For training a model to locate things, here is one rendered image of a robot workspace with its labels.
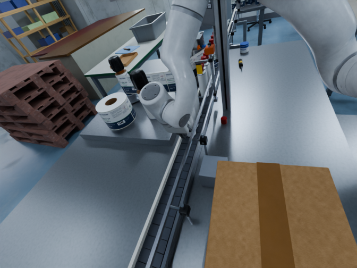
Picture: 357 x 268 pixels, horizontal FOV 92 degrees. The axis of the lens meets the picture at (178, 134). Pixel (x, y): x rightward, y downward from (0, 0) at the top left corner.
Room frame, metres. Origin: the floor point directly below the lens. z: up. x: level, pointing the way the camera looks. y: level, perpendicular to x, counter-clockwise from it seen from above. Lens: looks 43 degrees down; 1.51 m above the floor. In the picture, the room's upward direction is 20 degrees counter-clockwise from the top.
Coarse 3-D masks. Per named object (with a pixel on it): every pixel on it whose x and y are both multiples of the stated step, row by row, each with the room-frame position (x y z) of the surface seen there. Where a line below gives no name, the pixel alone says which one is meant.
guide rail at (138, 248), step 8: (176, 144) 0.57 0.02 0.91; (176, 152) 0.53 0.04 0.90; (168, 168) 0.45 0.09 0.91; (160, 184) 0.39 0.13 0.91; (160, 192) 0.36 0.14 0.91; (152, 208) 0.31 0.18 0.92; (152, 216) 0.28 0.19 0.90; (144, 224) 0.26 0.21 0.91; (144, 232) 0.24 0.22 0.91; (136, 248) 0.20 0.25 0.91; (136, 256) 0.18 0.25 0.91
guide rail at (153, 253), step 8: (208, 88) 0.86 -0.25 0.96; (200, 112) 0.68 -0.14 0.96; (192, 136) 0.54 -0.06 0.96; (184, 160) 0.43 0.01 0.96; (176, 176) 0.37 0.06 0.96; (176, 184) 0.34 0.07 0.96; (168, 200) 0.29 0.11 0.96; (168, 208) 0.26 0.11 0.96; (160, 224) 0.22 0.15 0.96; (160, 232) 0.20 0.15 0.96; (152, 248) 0.17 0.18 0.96; (152, 256) 0.15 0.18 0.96
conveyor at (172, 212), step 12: (216, 72) 1.16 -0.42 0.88; (204, 108) 0.80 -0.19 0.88; (192, 144) 0.57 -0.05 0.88; (180, 156) 0.52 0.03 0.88; (192, 156) 0.50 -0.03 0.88; (168, 180) 0.42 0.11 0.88; (180, 180) 0.40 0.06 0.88; (168, 192) 0.37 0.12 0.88; (180, 192) 0.35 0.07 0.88; (156, 216) 0.29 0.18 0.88; (168, 216) 0.27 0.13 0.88; (156, 228) 0.25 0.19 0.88; (168, 228) 0.24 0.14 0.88; (144, 240) 0.23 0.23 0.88; (144, 252) 0.19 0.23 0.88; (144, 264) 0.16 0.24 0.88; (156, 264) 0.15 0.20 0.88
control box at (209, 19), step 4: (212, 0) 0.79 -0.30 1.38; (228, 0) 0.81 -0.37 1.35; (212, 4) 0.79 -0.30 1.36; (228, 4) 0.81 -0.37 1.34; (212, 8) 0.79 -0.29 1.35; (228, 8) 0.81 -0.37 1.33; (208, 12) 0.81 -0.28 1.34; (212, 12) 0.79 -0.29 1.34; (228, 12) 0.81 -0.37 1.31; (204, 16) 0.84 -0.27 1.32; (208, 16) 0.81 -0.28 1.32; (212, 16) 0.79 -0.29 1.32; (228, 16) 0.81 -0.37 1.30; (204, 20) 0.84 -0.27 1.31; (208, 20) 0.82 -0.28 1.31; (212, 20) 0.79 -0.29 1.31; (204, 24) 0.85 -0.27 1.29; (208, 24) 0.83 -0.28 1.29; (212, 24) 0.80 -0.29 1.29
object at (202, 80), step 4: (204, 72) 0.91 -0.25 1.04; (200, 76) 0.90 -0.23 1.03; (204, 76) 0.90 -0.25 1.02; (200, 80) 0.91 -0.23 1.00; (204, 80) 0.90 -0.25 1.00; (200, 84) 0.91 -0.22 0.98; (204, 84) 0.90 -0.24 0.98; (200, 88) 0.91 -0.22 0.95; (204, 88) 0.90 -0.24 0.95; (200, 92) 0.92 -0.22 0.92; (204, 92) 0.90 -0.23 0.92; (208, 92) 0.91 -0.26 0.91; (208, 96) 0.90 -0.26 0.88
